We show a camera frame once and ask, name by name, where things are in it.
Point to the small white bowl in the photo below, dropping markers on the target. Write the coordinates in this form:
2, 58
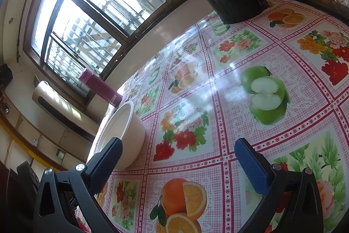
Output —
128, 134

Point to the white standing air conditioner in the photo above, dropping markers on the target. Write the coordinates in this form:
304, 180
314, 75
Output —
54, 102

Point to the magenta thermos bottle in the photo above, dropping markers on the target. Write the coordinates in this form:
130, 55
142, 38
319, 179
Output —
101, 88

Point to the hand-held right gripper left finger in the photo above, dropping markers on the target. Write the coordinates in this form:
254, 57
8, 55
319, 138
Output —
105, 164

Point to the fruit and flower printed tablecloth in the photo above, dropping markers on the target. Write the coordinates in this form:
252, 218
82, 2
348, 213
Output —
218, 123

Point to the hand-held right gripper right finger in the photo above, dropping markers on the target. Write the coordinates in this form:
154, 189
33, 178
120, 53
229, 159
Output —
252, 167

